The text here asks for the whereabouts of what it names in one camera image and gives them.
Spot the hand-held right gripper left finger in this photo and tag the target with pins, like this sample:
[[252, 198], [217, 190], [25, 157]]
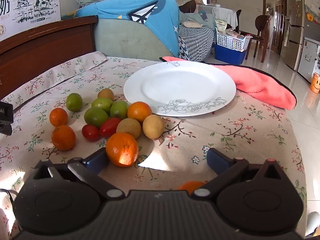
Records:
[[96, 158]]

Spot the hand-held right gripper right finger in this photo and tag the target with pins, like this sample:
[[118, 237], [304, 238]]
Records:
[[217, 161]]

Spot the red cherry tomato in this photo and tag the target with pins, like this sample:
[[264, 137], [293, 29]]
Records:
[[110, 127], [90, 133]]

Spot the orange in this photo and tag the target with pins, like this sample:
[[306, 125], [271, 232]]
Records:
[[122, 149], [191, 186], [63, 138], [139, 111], [58, 117]]

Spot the green round fruit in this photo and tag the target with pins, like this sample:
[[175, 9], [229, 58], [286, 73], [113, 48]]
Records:
[[74, 102], [119, 109], [95, 117], [102, 103]]

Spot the white floral print plate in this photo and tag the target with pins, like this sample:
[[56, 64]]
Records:
[[180, 90]]

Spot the floral tablecloth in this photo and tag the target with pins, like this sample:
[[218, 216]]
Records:
[[250, 135]]

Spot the dark wooden headboard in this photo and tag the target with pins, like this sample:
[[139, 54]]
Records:
[[37, 55]]

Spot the pink cloth with black trim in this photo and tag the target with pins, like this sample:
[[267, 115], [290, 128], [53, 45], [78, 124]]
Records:
[[262, 85]]

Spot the blue plastic bin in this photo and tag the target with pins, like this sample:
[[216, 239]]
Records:
[[227, 55]]

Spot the white rounded object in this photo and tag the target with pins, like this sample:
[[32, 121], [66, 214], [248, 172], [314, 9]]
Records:
[[313, 222]]

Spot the white cow print cardboard box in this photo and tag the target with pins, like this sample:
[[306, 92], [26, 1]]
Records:
[[30, 2]]

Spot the white plastic basket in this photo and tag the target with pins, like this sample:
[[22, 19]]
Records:
[[230, 42]]

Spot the green sofa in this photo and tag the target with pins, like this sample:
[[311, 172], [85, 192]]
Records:
[[120, 40]]

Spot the houndstooth blanket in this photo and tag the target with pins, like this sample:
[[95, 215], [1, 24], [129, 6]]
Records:
[[195, 40]]

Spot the orange smiley cup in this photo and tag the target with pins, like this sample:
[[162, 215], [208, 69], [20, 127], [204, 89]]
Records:
[[315, 85]]

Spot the white green printed bag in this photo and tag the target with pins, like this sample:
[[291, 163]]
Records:
[[221, 25]]

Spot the beige cushion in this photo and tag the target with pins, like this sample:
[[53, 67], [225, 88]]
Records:
[[192, 24]]

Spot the white freezer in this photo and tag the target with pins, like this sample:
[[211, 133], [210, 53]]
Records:
[[308, 55]]

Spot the round-backed wooden chair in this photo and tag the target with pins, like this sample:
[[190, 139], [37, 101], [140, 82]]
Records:
[[261, 22]]

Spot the dark wooden chair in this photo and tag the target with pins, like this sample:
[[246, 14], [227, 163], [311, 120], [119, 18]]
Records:
[[238, 15]]

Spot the brown wooden door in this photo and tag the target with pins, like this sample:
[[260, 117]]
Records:
[[277, 25]]

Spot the table with white cloth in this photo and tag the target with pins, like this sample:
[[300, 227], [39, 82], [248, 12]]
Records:
[[225, 12]]

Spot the blue printed cushion cover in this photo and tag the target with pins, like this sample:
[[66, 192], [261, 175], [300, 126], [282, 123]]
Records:
[[112, 7]]

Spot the silver refrigerator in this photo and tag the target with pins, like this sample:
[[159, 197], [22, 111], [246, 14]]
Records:
[[296, 12]]

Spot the printed white cover cloth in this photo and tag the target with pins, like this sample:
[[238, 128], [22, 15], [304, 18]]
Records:
[[312, 5]]

